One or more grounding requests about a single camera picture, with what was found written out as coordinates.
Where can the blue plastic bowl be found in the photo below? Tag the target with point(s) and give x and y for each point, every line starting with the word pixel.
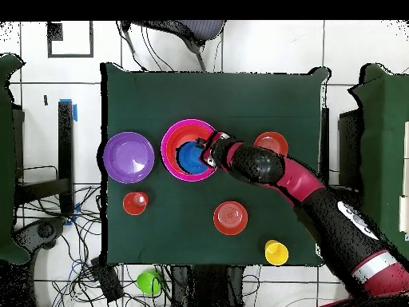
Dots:
pixel 190 158

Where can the large orange plastic bowl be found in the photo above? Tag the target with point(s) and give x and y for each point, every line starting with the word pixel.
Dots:
pixel 172 144

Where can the large pink plastic bowl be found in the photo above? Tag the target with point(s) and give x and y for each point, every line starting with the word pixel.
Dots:
pixel 163 150

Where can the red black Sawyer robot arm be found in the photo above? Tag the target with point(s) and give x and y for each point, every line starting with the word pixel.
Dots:
pixel 297 182

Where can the dark green table cloth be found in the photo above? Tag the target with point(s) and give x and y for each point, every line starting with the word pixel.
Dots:
pixel 207 102

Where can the small orange plastic bowl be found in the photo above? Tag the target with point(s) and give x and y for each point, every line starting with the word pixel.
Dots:
pixel 271 140
pixel 230 218

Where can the purple plastic bowl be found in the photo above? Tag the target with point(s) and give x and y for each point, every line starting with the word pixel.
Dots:
pixel 127 156

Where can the orange plastic cup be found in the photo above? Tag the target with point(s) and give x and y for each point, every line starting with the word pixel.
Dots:
pixel 132 206

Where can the grey office chair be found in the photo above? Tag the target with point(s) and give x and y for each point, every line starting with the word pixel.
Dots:
pixel 198 30

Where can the yellow plastic cup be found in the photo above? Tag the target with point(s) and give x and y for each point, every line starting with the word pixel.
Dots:
pixel 276 254

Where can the green plastic cup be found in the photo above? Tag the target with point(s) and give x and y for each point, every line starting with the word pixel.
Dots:
pixel 147 283

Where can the black floor box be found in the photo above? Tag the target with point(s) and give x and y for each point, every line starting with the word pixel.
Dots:
pixel 107 281

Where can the dark green side cloth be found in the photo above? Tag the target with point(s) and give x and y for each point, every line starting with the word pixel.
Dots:
pixel 6 160
pixel 383 144

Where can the black chair base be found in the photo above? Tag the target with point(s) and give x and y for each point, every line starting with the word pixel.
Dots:
pixel 44 230

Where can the black metal post frame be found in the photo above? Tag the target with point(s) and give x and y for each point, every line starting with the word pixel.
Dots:
pixel 66 144

